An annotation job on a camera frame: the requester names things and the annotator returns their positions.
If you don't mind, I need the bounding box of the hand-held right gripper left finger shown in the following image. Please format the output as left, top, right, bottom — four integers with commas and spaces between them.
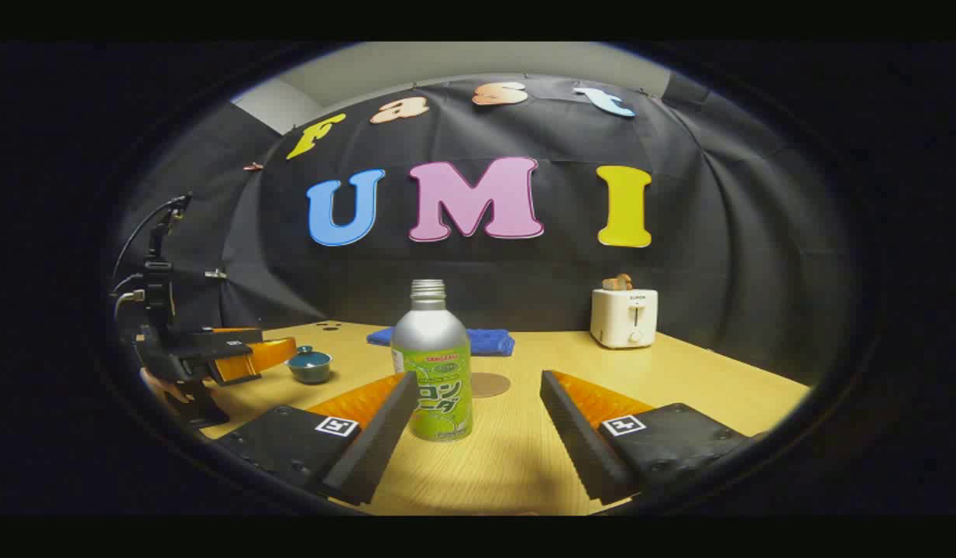
215, 370, 419, 506

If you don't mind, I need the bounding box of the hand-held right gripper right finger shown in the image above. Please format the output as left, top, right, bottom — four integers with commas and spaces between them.
540, 370, 750, 505

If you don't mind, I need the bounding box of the teal white-lined teacup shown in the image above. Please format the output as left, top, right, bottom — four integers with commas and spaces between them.
287, 358, 333, 384

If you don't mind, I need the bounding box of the round brown coaster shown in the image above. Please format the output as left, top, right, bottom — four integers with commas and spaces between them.
470, 373, 512, 399

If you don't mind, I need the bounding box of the silver green-label water bottle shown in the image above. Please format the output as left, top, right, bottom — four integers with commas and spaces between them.
390, 279, 474, 443

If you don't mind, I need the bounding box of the blue folded towel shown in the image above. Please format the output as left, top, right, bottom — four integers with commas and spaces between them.
367, 326, 516, 357

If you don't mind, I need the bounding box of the cream toaster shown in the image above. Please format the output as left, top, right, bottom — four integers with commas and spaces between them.
590, 288, 659, 350

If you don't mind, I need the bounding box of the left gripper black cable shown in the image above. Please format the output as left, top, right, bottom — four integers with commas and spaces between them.
111, 195, 191, 289

